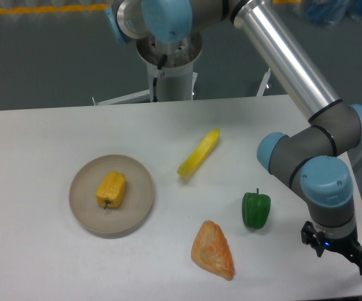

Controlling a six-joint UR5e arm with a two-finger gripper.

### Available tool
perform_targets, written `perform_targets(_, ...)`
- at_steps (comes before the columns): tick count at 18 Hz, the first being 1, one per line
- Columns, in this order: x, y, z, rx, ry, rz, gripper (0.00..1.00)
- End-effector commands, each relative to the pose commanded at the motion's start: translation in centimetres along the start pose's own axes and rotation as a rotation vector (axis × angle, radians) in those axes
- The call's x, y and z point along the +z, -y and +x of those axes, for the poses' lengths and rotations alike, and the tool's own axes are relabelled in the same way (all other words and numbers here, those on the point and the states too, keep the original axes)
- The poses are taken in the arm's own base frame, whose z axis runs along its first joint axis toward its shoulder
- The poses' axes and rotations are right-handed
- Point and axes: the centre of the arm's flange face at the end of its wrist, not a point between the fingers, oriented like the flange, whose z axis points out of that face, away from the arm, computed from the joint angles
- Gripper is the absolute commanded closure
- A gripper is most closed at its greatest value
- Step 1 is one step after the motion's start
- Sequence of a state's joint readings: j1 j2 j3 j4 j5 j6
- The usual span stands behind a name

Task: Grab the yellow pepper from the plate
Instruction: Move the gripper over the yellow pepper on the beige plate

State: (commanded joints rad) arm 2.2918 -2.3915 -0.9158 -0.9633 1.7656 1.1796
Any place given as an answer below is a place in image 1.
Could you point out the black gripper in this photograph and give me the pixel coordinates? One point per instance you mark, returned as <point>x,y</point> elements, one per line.
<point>342,240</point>

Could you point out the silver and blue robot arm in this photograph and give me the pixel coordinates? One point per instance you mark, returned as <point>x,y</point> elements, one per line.
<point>168,39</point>

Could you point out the green bell pepper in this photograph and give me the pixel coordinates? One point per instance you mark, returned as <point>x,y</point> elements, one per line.
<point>255,209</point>

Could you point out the beige round plate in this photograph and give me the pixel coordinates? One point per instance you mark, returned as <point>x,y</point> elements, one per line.
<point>112,222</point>

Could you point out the yellow bell pepper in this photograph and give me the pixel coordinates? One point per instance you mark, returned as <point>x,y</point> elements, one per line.
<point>111,191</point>

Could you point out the orange pastry turnover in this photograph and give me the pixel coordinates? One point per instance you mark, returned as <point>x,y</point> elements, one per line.
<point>211,252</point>

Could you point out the yellow corn cob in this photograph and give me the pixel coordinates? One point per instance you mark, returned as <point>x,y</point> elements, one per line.
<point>199,155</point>

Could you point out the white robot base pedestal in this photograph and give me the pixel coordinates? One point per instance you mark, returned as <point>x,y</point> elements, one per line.
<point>214,64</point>

